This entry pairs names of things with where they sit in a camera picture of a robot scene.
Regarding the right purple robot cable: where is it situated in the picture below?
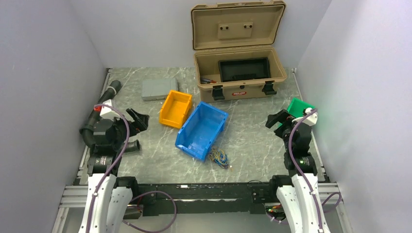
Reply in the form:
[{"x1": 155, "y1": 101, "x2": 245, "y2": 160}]
[{"x1": 265, "y1": 109, "x2": 343, "y2": 233}]

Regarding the tan plastic toolbox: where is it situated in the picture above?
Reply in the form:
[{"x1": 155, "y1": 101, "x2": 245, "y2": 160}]
[{"x1": 191, "y1": 0, "x2": 287, "y2": 103}]

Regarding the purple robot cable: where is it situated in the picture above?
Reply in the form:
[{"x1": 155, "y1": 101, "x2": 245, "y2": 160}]
[
  {"x1": 85, "y1": 103, "x2": 177, "y2": 233},
  {"x1": 265, "y1": 109, "x2": 343, "y2": 233}
]

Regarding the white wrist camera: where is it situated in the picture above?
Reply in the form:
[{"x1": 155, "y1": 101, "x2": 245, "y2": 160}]
[
  {"x1": 303, "y1": 108, "x2": 318, "y2": 127},
  {"x1": 100, "y1": 99, "x2": 120, "y2": 120}
]

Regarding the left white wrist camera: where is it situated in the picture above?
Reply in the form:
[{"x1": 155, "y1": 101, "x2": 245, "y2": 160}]
[{"x1": 100, "y1": 99, "x2": 120, "y2": 120}]

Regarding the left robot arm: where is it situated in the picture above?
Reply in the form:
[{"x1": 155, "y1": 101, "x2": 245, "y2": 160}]
[{"x1": 79, "y1": 106, "x2": 150, "y2": 233}]

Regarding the blue plastic bin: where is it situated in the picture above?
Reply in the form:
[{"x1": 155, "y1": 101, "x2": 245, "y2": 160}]
[{"x1": 175, "y1": 101, "x2": 229, "y2": 162}]

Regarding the red handled screwdriver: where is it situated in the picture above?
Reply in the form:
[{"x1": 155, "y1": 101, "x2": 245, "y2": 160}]
[{"x1": 200, "y1": 78, "x2": 217, "y2": 84}]

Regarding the black corrugated hose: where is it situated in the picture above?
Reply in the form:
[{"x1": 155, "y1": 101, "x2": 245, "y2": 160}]
[{"x1": 79, "y1": 80, "x2": 141, "y2": 154}]

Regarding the black toolbox tray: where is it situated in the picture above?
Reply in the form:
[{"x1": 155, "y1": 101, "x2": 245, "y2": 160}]
[{"x1": 218, "y1": 57, "x2": 271, "y2": 82}]

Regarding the orange plastic bin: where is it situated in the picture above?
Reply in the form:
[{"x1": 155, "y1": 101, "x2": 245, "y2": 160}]
[{"x1": 159, "y1": 90, "x2": 192, "y2": 129}]

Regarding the blue yellow wire bundle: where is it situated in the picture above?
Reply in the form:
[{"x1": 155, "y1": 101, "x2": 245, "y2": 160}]
[{"x1": 208, "y1": 147, "x2": 230, "y2": 169}]

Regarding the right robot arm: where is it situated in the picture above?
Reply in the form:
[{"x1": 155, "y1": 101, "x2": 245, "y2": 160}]
[{"x1": 265, "y1": 108, "x2": 330, "y2": 233}]

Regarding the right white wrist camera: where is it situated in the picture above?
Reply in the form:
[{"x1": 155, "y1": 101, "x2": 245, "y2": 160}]
[{"x1": 303, "y1": 108, "x2": 318, "y2": 127}]

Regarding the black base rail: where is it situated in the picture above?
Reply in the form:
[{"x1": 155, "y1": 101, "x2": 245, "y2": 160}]
[{"x1": 124, "y1": 175, "x2": 292, "y2": 219}]

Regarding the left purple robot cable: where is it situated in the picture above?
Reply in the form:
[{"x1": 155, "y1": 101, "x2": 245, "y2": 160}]
[{"x1": 85, "y1": 103, "x2": 177, "y2": 233}]

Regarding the grey plastic case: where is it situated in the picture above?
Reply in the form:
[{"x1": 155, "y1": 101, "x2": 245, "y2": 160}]
[{"x1": 141, "y1": 78, "x2": 178, "y2": 101}]

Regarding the green plastic bin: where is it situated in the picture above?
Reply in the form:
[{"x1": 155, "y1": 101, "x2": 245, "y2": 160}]
[{"x1": 286, "y1": 98, "x2": 315, "y2": 127}]

